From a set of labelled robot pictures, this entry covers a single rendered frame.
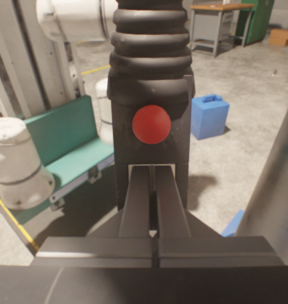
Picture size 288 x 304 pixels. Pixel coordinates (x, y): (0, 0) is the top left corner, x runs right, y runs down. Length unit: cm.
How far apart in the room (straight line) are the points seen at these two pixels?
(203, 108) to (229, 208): 91
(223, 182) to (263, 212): 115
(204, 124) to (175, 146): 195
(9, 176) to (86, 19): 53
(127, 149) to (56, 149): 85
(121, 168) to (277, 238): 57
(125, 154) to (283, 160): 45
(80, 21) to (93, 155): 65
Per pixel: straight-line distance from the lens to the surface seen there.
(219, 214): 158
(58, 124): 95
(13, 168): 76
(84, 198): 123
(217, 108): 210
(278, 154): 57
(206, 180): 177
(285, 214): 62
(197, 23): 531
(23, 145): 74
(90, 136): 108
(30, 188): 81
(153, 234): 18
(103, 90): 91
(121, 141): 15
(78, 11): 44
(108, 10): 42
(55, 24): 46
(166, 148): 15
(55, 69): 99
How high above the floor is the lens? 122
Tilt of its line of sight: 38 degrees down
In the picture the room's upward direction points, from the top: 2 degrees counter-clockwise
